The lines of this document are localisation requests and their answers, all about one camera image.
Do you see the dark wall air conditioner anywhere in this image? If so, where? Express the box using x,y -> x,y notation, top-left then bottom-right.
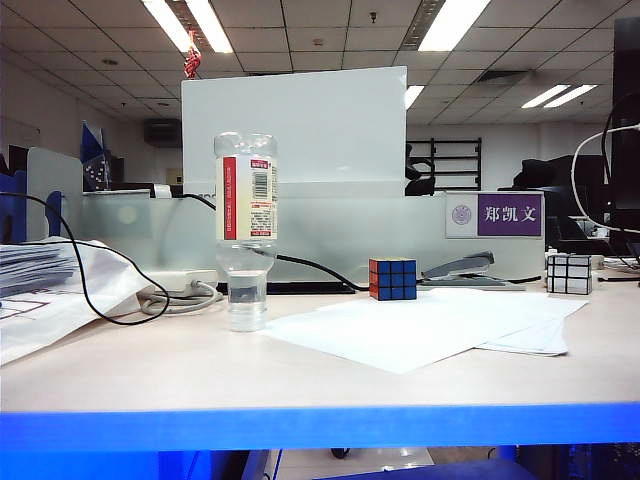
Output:
145,118 -> 183,147

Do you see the frosted glass desk partition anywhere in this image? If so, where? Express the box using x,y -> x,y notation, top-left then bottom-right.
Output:
81,189 -> 546,284

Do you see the blue triangular poster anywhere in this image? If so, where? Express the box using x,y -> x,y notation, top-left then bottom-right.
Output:
81,121 -> 112,191

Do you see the silver mirror cube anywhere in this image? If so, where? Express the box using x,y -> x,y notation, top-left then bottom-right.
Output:
545,253 -> 594,295

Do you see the blue table edge strip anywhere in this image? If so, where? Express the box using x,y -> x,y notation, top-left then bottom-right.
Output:
0,402 -> 640,451

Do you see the black shelf rack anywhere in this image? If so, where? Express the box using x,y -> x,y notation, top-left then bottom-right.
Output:
409,137 -> 483,191

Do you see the colourful Rubik's cube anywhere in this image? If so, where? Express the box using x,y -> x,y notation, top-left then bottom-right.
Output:
369,257 -> 419,302

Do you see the black bulky bag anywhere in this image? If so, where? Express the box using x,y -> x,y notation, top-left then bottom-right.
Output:
513,154 -> 609,191

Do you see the white paper sheet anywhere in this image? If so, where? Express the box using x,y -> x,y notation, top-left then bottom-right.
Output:
428,287 -> 590,351
263,288 -> 560,375
475,319 -> 569,357

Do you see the red hanging ornament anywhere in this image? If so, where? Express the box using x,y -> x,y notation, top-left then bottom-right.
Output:
183,29 -> 203,80

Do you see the clear plastic bottle with label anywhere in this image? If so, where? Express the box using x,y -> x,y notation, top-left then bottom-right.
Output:
214,132 -> 279,333

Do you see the black office chair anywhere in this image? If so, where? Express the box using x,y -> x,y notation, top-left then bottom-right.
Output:
405,143 -> 437,196

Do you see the purple and white name plate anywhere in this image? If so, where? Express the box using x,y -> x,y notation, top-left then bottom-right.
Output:
445,192 -> 545,239

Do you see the white rounded partition panel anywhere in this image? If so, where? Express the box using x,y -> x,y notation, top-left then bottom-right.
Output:
26,146 -> 84,244

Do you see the black monitor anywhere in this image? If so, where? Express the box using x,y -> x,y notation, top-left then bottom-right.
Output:
611,17 -> 640,241

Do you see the grey power strip cable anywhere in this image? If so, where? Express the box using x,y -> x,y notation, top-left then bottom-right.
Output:
138,280 -> 226,316

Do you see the white board panel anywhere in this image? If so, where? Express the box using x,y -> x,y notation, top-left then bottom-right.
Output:
181,66 -> 409,199

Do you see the white power strip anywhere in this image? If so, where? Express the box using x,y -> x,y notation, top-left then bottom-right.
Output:
143,269 -> 219,295

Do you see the white USB cable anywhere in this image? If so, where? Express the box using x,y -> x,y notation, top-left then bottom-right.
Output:
571,124 -> 640,234

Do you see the thick black cable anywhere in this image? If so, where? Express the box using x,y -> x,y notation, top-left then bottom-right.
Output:
183,192 -> 371,294

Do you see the black partition base strip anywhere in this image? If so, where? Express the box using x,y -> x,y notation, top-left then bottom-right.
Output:
218,281 -> 357,295

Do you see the stack of printed papers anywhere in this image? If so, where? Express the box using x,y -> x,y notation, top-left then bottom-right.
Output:
0,238 -> 165,366
0,243 -> 77,299

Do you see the twin tube ceiling light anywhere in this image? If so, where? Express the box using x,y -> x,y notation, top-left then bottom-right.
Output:
521,83 -> 599,110
142,0 -> 235,54

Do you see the grey stapler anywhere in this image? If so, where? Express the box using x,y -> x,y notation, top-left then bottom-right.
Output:
420,250 -> 527,292

